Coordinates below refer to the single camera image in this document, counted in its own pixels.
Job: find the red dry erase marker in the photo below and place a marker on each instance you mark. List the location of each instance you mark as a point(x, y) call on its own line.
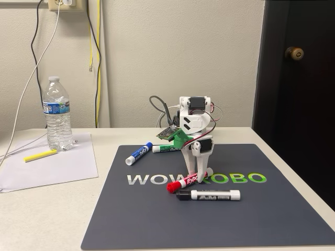
point(180, 183)

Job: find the green dry erase marker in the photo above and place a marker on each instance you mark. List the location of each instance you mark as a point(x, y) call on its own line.
point(162, 149)

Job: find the black dry erase marker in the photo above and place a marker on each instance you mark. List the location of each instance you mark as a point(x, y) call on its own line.
point(222, 195)

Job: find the blue dry erase marker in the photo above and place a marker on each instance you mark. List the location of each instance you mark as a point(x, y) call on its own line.
point(138, 154)

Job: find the dark grey WOWROBO mat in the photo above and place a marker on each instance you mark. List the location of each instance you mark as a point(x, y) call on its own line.
point(131, 214)

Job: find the dark wooden door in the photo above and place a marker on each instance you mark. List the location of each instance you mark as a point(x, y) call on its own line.
point(301, 104)

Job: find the white paper sheet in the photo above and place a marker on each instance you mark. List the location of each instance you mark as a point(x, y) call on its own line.
point(65, 170)

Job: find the brass door knob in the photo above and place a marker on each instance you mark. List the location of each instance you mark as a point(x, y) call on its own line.
point(294, 53)

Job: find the clear plastic water bottle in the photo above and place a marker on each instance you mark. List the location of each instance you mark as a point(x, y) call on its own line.
point(57, 125)

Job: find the yellow highlighter pen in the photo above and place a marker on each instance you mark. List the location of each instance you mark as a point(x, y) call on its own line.
point(39, 156)

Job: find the white charger plug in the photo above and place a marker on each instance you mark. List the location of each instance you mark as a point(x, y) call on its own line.
point(69, 2)

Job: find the camera board with green mount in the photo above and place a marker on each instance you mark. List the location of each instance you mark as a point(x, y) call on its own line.
point(180, 141)

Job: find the beige wall outlet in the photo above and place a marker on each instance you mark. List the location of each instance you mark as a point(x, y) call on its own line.
point(78, 8)

